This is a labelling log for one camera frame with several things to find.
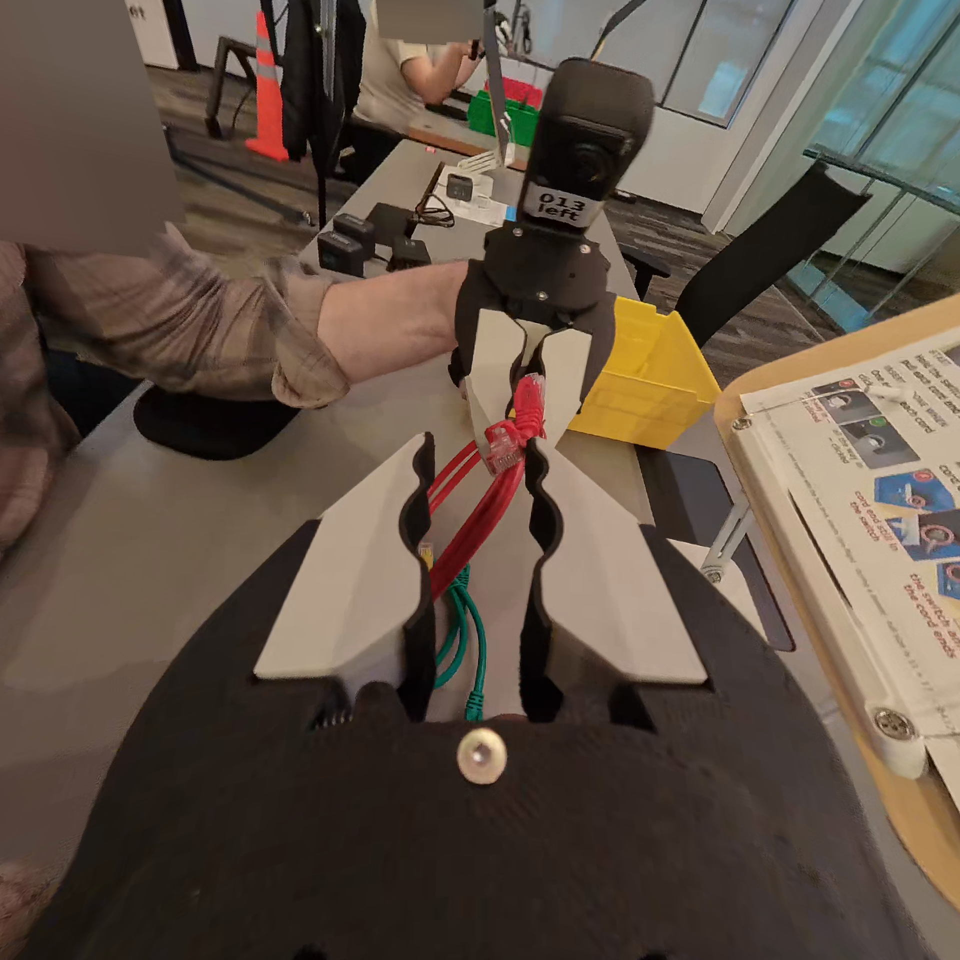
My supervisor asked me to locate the red ethernet cable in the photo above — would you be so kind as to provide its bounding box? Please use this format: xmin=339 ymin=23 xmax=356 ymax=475
xmin=426 ymin=371 xmax=550 ymax=601

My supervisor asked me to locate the black hanging jacket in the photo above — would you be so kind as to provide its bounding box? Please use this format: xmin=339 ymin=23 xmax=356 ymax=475
xmin=279 ymin=0 xmax=369 ymax=181

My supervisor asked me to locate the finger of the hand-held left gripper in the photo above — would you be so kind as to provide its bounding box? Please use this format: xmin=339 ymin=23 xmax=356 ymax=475
xmin=459 ymin=307 xmax=543 ymax=445
xmin=534 ymin=330 xmax=590 ymax=445

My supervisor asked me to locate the orange traffic cone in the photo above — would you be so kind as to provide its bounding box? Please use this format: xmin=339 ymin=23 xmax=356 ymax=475
xmin=246 ymin=11 xmax=291 ymax=162

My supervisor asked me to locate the metal stand bracket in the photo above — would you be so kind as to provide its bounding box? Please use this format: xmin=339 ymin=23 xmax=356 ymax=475
xmin=701 ymin=501 xmax=753 ymax=585

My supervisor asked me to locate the white power adapter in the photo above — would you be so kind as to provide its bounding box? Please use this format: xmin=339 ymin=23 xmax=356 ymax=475
xmin=435 ymin=165 xmax=505 ymax=226

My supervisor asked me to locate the yellow plastic bin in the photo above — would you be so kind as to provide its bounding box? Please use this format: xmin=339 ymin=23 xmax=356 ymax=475
xmin=566 ymin=296 xmax=723 ymax=453

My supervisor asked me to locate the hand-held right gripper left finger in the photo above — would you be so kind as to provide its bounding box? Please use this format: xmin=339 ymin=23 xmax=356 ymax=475
xmin=253 ymin=431 xmax=438 ymax=721

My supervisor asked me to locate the black round pad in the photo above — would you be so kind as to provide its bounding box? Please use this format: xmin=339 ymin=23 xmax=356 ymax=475
xmin=135 ymin=382 xmax=301 ymax=462

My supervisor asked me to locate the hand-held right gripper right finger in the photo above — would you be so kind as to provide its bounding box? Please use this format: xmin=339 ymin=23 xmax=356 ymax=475
xmin=519 ymin=437 xmax=711 ymax=721

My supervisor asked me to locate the long work table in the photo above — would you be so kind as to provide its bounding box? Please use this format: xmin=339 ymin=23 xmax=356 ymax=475
xmin=408 ymin=112 xmax=541 ymax=162

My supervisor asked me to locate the green plastic bin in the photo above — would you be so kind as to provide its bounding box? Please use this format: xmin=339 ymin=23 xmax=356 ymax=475
xmin=467 ymin=90 xmax=543 ymax=141

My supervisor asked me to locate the green ethernet cable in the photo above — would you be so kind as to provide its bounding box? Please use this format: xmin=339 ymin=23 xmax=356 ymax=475
xmin=433 ymin=566 xmax=490 ymax=723

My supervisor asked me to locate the person's plaid shirt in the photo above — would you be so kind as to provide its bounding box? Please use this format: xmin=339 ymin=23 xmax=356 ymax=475
xmin=0 ymin=221 xmax=354 ymax=556

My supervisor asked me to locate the black office chair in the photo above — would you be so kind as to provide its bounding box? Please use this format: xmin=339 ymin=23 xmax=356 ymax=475
xmin=622 ymin=161 xmax=875 ymax=350

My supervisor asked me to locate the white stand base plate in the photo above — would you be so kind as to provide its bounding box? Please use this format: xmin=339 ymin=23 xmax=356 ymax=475
xmin=671 ymin=540 xmax=770 ymax=642

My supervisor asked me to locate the white corner clip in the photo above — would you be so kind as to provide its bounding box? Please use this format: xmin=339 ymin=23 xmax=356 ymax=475
xmin=870 ymin=701 xmax=933 ymax=781

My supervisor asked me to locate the wooden board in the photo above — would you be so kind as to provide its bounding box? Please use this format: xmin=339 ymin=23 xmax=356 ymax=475
xmin=712 ymin=296 xmax=960 ymax=895

